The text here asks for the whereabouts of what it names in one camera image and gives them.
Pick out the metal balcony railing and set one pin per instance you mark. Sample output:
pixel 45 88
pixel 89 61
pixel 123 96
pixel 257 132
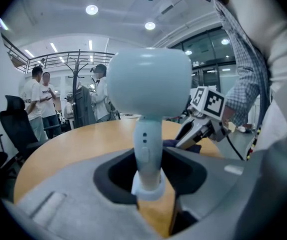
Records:
pixel 58 57

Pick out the black coat rack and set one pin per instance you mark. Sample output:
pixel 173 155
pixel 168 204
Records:
pixel 79 66

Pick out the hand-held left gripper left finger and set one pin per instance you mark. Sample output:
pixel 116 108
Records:
pixel 71 189

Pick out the round ceiling light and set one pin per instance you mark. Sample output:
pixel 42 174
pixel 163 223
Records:
pixel 150 25
pixel 91 9

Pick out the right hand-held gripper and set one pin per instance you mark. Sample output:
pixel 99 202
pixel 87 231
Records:
pixel 213 104

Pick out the person's right forearm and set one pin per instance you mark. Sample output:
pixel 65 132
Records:
pixel 243 101

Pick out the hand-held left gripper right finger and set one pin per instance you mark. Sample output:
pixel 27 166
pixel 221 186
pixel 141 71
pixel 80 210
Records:
pixel 216 184

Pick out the person's body in checked shirt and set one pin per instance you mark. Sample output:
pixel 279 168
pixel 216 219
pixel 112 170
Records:
pixel 278 59

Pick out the grey hanging coat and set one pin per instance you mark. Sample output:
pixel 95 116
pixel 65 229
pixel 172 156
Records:
pixel 83 106

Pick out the dark cloth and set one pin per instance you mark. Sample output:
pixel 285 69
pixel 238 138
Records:
pixel 195 147

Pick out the dark glass window wall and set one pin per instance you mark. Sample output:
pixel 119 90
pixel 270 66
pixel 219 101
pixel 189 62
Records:
pixel 208 51

